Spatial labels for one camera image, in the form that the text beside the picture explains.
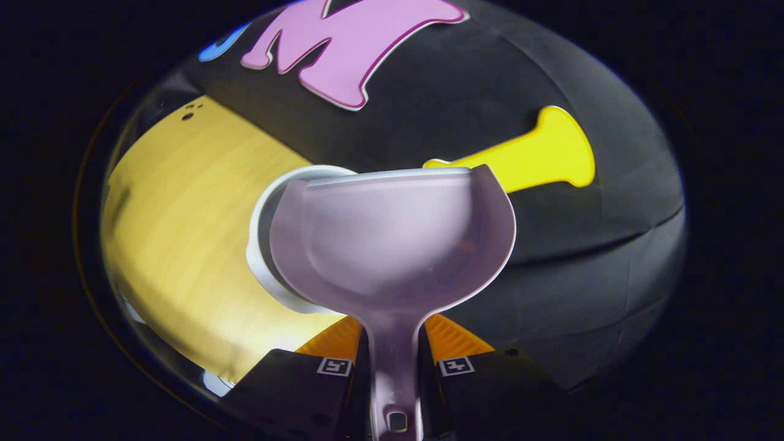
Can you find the yellow wooden desktop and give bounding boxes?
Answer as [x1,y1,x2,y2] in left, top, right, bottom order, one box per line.
[101,95,351,385]

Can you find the pink dustpan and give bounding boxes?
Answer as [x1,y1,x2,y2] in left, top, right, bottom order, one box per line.
[269,164,518,441]

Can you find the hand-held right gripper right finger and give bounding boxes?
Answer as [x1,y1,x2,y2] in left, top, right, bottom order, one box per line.
[416,313,571,439]

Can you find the white ribbed garbage bin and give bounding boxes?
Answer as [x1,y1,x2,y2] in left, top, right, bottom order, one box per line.
[246,164,360,317]

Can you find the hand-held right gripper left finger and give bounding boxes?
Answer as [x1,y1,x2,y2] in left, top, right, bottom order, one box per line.
[222,315,372,439]

